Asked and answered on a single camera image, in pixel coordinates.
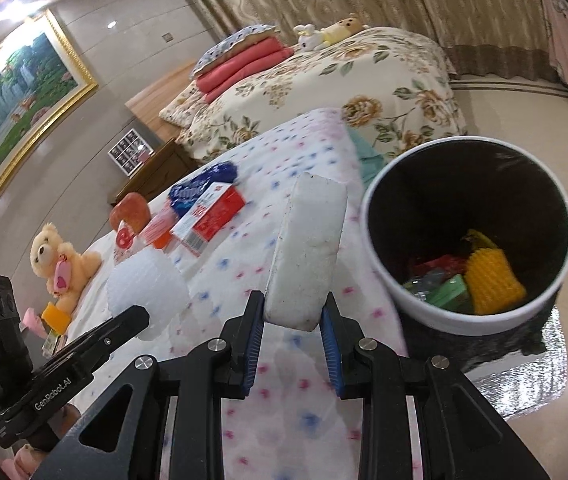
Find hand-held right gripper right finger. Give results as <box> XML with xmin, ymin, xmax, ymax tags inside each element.
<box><xmin>320</xmin><ymin>291</ymin><xmax>549</xmax><ymax>480</ymax></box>

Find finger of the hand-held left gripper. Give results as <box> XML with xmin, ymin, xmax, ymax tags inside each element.
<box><xmin>39</xmin><ymin>304</ymin><xmax>151</xmax><ymax>377</ymax></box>

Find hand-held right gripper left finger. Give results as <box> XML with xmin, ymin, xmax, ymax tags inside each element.
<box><xmin>31</xmin><ymin>290</ymin><xmax>267</xmax><ymax>480</ymax></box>

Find white foam fruit net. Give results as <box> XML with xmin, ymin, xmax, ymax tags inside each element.
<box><xmin>105</xmin><ymin>249</ymin><xmax>191</xmax><ymax>342</ymax></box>

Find white trash bin black liner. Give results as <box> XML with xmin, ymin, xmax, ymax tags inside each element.
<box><xmin>361</xmin><ymin>135</ymin><xmax>568</xmax><ymax>373</ymax></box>

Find white bag with red print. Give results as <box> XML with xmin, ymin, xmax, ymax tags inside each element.
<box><xmin>113</xmin><ymin>219</ymin><xmax>145</xmax><ymax>263</ymax></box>

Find white foam block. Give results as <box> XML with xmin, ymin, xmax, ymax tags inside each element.
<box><xmin>265</xmin><ymin>172</ymin><xmax>349</xmax><ymax>333</ymax></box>

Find red and white box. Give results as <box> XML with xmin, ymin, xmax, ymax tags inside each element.
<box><xmin>170</xmin><ymin>181</ymin><xmax>246</xmax><ymax>257</ymax></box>

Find green paper box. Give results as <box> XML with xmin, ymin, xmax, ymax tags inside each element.
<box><xmin>426</xmin><ymin>274</ymin><xmax>474</xmax><ymax>313</ymax></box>

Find red candy wrapper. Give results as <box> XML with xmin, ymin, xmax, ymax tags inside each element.
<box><xmin>411</xmin><ymin>255</ymin><xmax>469</xmax><ymax>281</ymax></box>

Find blue plastic packet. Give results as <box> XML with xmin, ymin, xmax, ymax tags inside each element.
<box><xmin>168</xmin><ymin>160</ymin><xmax>239</xmax><ymax>217</ymax></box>

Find large yellow foam net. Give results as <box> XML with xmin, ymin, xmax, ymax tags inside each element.
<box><xmin>464</xmin><ymin>247</ymin><xmax>527</xmax><ymax>316</ymax></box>

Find person's left hand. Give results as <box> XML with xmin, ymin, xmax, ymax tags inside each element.
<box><xmin>11</xmin><ymin>404</ymin><xmax>84</xmax><ymax>478</ymax></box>

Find green snack packet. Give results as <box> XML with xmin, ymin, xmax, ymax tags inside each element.
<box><xmin>42</xmin><ymin>330</ymin><xmax>65</xmax><ymax>358</ymax></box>

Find white flower print bedsheet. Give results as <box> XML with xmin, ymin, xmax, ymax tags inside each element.
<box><xmin>14</xmin><ymin>107</ymin><xmax>415</xmax><ymax>480</ymax></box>

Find beige teddy bear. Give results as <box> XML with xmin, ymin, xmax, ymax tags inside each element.
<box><xmin>30</xmin><ymin>222</ymin><xmax>102</xmax><ymax>316</ymax></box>

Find red apple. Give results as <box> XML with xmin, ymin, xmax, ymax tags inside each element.
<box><xmin>110</xmin><ymin>192</ymin><xmax>151</xmax><ymax>235</ymax></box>

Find wooden nightstand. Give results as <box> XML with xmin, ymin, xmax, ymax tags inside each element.
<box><xmin>111</xmin><ymin>137</ymin><xmax>197</xmax><ymax>206</ymax></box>

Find teal cloth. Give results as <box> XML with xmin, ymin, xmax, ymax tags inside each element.
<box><xmin>345</xmin><ymin>127</ymin><xmax>389</xmax><ymax>192</ymax></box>

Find silver foil mat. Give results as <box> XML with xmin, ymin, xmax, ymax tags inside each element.
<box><xmin>464</xmin><ymin>305</ymin><xmax>568</xmax><ymax>418</ymax></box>

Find gold framed landscape painting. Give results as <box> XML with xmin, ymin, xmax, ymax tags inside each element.
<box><xmin>0</xmin><ymin>7</ymin><xmax>100</xmax><ymax>261</ymax></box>

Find floral pillow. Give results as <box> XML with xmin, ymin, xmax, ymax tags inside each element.
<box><xmin>159</xmin><ymin>85</ymin><xmax>205</xmax><ymax>128</ymax></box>

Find wooden headboard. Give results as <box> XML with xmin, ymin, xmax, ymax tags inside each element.
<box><xmin>125</xmin><ymin>67</ymin><xmax>199</xmax><ymax>136</ymax></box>

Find floral covered bed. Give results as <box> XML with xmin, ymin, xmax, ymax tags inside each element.
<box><xmin>159</xmin><ymin>27</ymin><xmax>467</xmax><ymax>166</ymax></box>

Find folded red blankets with pillow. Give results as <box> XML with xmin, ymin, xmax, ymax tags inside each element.
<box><xmin>196</xmin><ymin>37</ymin><xmax>295</xmax><ymax>106</ymax></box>

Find blue dotted pillow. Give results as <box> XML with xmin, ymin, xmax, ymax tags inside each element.
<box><xmin>193</xmin><ymin>24</ymin><xmax>279</xmax><ymax>78</ymax></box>

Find white bunny plush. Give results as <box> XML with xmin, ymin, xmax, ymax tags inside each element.
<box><xmin>294</xmin><ymin>24</ymin><xmax>325</xmax><ymax>52</ymax></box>

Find yellow bear plush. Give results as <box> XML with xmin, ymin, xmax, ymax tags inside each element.
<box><xmin>316</xmin><ymin>15</ymin><xmax>369</xmax><ymax>46</ymax></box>

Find photo collage frame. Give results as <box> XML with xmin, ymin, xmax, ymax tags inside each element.
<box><xmin>108</xmin><ymin>130</ymin><xmax>152</xmax><ymax>177</ymax></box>

